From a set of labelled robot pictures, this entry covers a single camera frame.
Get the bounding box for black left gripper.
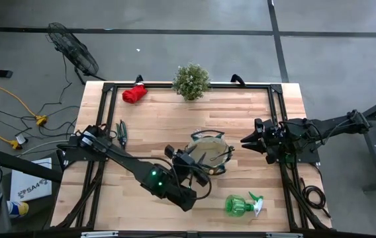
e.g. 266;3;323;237
164;144;211;188

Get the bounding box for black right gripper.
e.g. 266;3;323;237
240;118;283;165

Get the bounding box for beige green gardening bag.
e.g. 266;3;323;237
185;129;236;177

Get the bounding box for green spray bottle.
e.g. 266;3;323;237
224;191;264;218

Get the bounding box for green handled pruning shears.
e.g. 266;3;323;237
115;119;128;150

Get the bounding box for red gardening glove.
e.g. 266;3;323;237
122;84;149;104

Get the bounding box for small potted green plant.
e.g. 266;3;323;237
172;63;211;101

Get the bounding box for black floor fan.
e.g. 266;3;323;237
46;22;107;85

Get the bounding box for white cardboard box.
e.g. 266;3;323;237
10;157;53;202

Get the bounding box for black metal beam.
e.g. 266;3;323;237
0;145;64;183

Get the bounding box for yellow blue can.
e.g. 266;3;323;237
6;200;30;219

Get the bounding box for coiled black cable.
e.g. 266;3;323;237
302;177;332;219

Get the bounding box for black aluminium table frame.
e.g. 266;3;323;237
55;81;331;232

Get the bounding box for silver aluminium bracket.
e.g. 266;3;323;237
266;232;304;238
81;231;119;238

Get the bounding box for grey floor cable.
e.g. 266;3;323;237
15;138;70;157

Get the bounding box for black fan power cable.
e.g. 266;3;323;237
37;54;73;115

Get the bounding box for yellow extension cable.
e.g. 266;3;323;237
0;63;48;150

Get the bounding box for black floor cable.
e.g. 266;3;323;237
0;100;38;120

